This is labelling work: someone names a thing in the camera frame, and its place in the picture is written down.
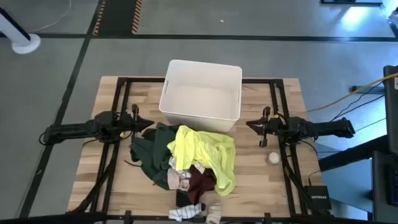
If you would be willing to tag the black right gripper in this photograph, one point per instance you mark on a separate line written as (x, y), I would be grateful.
(266, 126)

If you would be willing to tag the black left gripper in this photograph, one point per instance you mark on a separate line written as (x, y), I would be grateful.
(135, 124)

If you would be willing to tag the dark green garment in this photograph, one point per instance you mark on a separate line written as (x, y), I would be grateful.
(152, 149)

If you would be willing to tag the neon yellow garment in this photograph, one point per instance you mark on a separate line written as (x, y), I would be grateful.
(205, 149)

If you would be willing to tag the pink beige sock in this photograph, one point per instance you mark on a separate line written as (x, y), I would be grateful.
(174, 179)

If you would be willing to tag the maroon garment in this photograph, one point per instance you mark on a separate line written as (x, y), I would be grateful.
(200, 185)

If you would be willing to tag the black garment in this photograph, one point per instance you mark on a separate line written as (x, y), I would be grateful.
(182, 199)

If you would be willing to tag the white striped sock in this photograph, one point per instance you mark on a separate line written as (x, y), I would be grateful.
(185, 212)

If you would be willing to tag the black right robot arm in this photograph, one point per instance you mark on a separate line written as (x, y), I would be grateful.
(317, 128)

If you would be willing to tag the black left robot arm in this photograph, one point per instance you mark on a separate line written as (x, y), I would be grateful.
(71, 129)

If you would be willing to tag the white ball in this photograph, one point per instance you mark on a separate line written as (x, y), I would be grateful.
(273, 158)

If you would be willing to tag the white plastic bin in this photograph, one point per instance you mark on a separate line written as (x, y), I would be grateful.
(202, 93)

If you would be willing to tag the orange black striped floor mat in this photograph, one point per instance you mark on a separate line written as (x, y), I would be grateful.
(118, 15)

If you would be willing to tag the black floor power strip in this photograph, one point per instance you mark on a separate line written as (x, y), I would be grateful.
(373, 90)

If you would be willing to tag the black computer case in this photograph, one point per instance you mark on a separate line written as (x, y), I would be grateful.
(391, 109)

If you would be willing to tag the black workstation desk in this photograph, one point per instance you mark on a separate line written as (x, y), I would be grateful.
(381, 186)

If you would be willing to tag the white pole with round base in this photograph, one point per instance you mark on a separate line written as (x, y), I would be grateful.
(26, 43)

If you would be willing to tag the black metal table frame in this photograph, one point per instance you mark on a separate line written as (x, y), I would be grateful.
(258, 81)

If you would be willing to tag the black Netgear switch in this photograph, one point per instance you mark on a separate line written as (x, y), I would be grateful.
(317, 198)

